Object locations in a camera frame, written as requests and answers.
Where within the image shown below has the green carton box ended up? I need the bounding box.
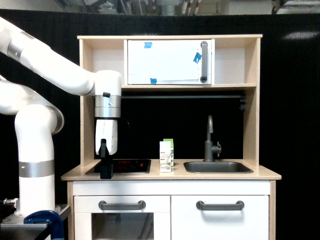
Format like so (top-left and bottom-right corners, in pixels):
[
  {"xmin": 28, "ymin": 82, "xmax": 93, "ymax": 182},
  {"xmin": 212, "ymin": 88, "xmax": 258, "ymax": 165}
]
[{"xmin": 163, "ymin": 138, "xmax": 174, "ymax": 167}]

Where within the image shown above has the grey sink basin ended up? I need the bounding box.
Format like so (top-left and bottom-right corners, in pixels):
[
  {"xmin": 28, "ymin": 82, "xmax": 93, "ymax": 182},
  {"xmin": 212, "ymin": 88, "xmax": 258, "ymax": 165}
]
[{"xmin": 183, "ymin": 161, "xmax": 254, "ymax": 174}]

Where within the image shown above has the grey oven door handle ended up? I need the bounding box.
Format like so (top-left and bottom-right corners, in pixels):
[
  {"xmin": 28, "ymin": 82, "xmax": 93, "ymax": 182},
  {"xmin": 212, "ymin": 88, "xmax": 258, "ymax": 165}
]
[{"xmin": 98, "ymin": 200, "xmax": 146, "ymax": 211}]

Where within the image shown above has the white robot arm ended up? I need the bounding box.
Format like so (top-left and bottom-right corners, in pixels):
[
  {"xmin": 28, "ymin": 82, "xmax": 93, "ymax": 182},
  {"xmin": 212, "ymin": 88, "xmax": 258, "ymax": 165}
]
[{"xmin": 0, "ymin": 19, "xmax": 122, "ymax": 216}]

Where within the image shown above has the blue tape right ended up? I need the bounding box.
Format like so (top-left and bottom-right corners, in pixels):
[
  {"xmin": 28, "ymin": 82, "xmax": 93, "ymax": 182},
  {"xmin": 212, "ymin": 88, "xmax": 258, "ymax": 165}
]
[{"xmin": 193, "ymin": 52, "xmax": 202, "ymax": 64}]

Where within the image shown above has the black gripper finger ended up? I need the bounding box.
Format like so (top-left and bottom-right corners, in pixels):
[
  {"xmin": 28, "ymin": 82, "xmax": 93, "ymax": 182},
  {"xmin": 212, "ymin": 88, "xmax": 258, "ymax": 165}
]
[{"xmin": 98, "ymin": 138, "xmax": 113, "ymax": 179}]

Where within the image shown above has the blue tape bottom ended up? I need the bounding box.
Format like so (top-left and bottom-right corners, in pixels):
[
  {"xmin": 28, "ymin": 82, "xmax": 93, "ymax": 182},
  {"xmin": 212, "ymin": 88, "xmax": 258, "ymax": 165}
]
[{"xmin": 150, "ymin": 78, "xmax": 157, "ymax": 85}]

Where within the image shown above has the black stove top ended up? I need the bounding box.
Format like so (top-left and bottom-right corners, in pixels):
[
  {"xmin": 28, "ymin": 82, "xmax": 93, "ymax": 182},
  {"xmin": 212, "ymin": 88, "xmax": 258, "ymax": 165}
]
[{"xmin": 85, "ymin": 158, "xmax": 152, "ymax": 175}]

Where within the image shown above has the blue clamp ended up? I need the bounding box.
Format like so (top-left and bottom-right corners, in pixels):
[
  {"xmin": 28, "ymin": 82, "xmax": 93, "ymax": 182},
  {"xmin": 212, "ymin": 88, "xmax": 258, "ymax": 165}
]
[{"xmin": 23, "ymin": 210, "xmax": 65, "ymax": 240}]

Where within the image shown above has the blue tape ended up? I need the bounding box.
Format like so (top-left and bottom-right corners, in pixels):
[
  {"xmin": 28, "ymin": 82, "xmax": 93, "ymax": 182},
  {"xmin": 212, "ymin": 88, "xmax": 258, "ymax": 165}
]
[
  {"xmin": 144, "ymin": 42, "xmax": 153, "ymax": 49},
  {"xmin": 193, "ymin": 52, "xmax": 202, "ymax": 64},
  {"xmin": 150, "ymin": 78, "xmax": 157, "ymax": 85}
]

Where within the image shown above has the white cabinet door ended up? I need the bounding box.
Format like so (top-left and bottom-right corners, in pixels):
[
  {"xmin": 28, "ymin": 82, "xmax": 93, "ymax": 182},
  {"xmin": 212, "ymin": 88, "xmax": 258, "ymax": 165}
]
[{"xmin": 171, "ymin": 195, "xmax": 269, "ymax": 240}]

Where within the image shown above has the grey microwave handle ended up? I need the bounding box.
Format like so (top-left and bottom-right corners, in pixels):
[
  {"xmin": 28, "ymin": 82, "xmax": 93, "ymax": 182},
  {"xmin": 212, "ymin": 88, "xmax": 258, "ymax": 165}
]
[{"xmin": 200, "ymin": 41, "xmax": 208, "ymax": 83}]

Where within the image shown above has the wooden toy kitchen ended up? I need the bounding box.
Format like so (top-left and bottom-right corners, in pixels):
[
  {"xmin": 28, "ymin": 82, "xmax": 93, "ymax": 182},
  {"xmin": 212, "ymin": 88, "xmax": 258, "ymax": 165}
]
[{"xmin": 62, "ymin": 34, "xmax": 281, "ymax": 240}]

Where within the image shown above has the white milk carton box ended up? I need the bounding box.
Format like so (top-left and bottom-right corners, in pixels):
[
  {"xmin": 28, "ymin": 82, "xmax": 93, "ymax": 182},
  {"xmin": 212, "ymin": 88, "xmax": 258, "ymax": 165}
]
[{"xmin": 159, "ymin": 141, "xmax": 171, "ymax": 173}]

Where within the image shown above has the white microwave door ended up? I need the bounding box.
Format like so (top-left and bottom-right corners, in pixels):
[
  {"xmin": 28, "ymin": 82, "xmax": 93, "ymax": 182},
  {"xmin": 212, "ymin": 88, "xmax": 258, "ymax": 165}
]
[{"xmin": 127, "ymin": 39, "xmax": 215, "ymax": 85}]

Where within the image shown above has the grey faucet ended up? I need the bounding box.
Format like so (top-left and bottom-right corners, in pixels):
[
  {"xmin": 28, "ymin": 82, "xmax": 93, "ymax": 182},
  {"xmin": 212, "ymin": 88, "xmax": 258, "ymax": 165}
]
[{"xmin": 203, "ymin": 115, "xmax": 222, "ymax": 162}]

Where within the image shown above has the grey cabinet door handle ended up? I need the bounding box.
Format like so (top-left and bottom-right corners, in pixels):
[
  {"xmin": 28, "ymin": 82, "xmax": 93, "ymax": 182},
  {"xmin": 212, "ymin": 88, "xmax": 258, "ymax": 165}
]
[{"xmin": 196, "ymin": 200, "xmax": 245, "ymax": 211}]

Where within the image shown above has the blue tape top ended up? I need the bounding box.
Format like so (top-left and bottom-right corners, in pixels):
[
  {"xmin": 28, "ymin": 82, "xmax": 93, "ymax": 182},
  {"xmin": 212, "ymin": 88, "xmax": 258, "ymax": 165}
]
[{"xmin": 144, "ymin": 42, "xmax": 153, "ymax": 49}]

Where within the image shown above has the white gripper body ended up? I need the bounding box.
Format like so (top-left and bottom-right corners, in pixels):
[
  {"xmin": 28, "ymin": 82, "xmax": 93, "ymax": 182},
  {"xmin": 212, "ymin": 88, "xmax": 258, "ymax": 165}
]
[{"xmin": 95, "ymin": 119, "xmax": 118, "ymax": 155}]

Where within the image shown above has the white oven door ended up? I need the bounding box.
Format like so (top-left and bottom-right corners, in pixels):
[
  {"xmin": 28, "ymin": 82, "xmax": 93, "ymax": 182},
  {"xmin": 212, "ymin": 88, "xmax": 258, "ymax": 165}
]
[{"xmin": 74, "ymin": 195, "xmax": 171, "ymax": 240}]

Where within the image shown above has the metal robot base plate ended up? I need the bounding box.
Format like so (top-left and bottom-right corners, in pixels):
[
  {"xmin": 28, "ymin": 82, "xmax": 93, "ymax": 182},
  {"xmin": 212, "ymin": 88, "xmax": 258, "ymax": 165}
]
[{"xmin": 0, "ymin": 204, "xmax": 71, "ymax": 229}]

